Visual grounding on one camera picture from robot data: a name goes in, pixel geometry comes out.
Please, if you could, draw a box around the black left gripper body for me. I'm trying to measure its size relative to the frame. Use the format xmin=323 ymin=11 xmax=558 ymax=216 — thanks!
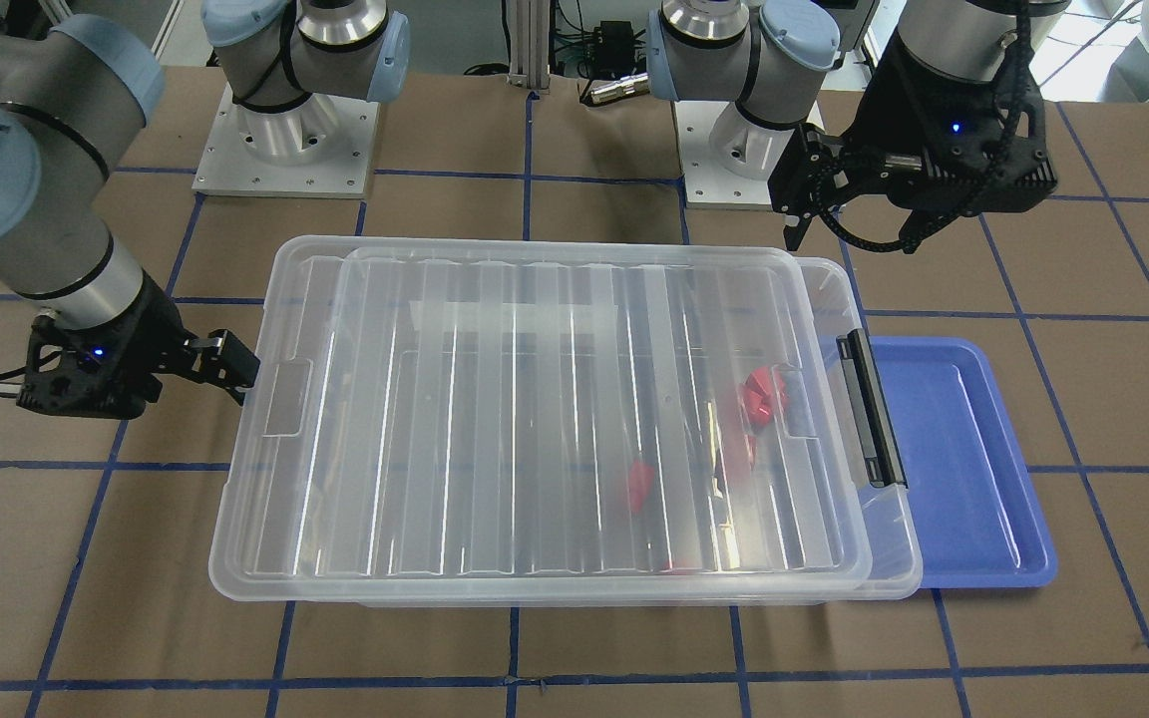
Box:
xmin=812 ymin=29 xmax=1058 ymax=250

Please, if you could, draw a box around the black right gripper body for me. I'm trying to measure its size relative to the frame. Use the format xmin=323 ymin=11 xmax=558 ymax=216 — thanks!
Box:
xmin=0 ymin=275 xmax=211 ymax=418

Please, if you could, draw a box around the clear plastic box lid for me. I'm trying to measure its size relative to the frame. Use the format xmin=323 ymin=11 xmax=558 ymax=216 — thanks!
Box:
xmin=209 ymin=236 xmax=877 ymax=607

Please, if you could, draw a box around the red block from tray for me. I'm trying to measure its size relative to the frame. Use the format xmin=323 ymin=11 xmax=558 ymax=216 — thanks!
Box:
xmin=716 ymin=433 xmax=758 ymax=486

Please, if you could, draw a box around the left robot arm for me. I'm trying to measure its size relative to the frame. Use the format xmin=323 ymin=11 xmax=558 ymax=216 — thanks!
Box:
xmin=643 ymin=1 xmax=1066 ymax=254

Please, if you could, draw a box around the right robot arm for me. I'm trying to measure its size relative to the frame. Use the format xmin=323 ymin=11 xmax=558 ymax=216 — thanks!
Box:
xmin=0 ymin=1 xmax=411 ymax=420

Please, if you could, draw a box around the clear plastic storage box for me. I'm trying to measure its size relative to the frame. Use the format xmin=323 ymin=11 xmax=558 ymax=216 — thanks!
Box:
xmin=315 ymin=242 xmax=923 ymax=607

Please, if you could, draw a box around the red block box centre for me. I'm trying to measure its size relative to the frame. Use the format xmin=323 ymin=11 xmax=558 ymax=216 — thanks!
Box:
xmin=626 ymin=460 xmax=656 ymax=517

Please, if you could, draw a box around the silver cylinder connector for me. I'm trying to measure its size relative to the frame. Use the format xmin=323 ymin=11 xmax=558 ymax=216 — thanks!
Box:
xmin=579 ymin=74 xmax=650 ymax=108

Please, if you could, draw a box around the red block upper pair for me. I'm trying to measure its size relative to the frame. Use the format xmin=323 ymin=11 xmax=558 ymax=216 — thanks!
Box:
xmin=743 ymin=365 xmax=789 ymax=406

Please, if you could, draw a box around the red block pair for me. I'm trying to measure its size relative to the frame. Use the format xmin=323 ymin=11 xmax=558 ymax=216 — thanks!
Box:
xmin=743 ymin=365 xmax=789 ymax=406
xmin=740 ymin=386 xmax=778 ymax=433

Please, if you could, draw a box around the black power adapter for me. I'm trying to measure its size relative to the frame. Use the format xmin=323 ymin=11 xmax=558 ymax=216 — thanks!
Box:
xmin=592 ymin=20 xmax=635 ymax=72

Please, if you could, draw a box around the red block lower pair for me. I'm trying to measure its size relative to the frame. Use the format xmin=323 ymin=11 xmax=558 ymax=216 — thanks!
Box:
xmin=740 ymin=386 xmax=778 ymax=433

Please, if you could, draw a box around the blue plastic tray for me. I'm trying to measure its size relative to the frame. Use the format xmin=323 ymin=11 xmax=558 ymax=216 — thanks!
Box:
xmin=822 ymin=335 xmax=1058 ymax=600

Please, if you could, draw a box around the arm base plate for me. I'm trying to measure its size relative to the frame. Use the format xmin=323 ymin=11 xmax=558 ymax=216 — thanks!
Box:
xmin=192 ymin=88 xmax=381 ymax=199
xmin=673 ymin=101 xmax=792 ymax=210

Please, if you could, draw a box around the black box latch handle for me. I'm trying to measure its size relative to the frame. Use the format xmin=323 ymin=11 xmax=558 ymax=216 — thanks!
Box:
xmin=836 ymin=327 xmax=908 ymax=488

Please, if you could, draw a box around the aluminium frame post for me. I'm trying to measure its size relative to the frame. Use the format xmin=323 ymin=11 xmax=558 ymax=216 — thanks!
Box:
xmin=506 ymin=0 xmax=555 ymax=95

